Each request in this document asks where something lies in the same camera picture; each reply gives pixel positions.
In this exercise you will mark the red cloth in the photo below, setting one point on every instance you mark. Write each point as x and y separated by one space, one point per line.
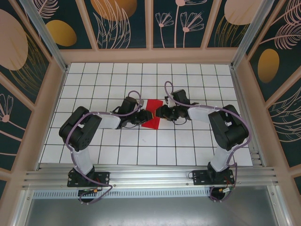
154 104

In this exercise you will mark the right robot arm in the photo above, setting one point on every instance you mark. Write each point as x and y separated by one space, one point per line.
228 129

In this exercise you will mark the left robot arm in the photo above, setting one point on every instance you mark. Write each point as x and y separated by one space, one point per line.
80 129

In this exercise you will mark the grey metal sheet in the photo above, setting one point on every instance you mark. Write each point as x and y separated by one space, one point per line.
150 212

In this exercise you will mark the feather and golden oval panel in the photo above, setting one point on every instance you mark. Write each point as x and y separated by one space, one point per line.
268 66

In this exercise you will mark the small circuit board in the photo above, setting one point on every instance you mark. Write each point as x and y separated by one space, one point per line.
88 191

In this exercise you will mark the pink disc and fronds panel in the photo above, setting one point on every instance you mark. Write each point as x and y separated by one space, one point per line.
235 11

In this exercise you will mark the yellow power connector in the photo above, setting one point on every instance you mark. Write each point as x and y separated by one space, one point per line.
222 189

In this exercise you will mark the long aluminium frame rail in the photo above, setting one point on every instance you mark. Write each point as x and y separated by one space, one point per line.
150 174

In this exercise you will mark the wall panel with flower drawings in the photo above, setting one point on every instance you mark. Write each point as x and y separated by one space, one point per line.
178 35

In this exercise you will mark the aluminium side rail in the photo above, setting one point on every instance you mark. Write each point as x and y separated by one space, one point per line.
244 103

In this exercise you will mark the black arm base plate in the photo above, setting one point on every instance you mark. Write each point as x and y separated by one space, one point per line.
103 176
200 177

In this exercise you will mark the aluminium corner post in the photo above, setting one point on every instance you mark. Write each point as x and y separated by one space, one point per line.
49 40
251 35

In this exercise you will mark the wall panel with leaf drawing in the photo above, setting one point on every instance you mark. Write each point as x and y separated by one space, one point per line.
113 9

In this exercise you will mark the wall panel with golden oval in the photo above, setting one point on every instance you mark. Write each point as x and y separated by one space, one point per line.
61 33

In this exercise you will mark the wall panel with fern drawing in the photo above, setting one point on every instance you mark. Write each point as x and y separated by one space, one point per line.
287 122

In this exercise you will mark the wall panel with single flower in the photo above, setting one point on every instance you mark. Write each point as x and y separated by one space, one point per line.
9 131

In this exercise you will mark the large pink disc wall panel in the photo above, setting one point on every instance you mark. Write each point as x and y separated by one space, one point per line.
14 47

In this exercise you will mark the aluminium frame bar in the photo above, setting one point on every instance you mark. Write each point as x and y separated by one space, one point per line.
278 207
22 207

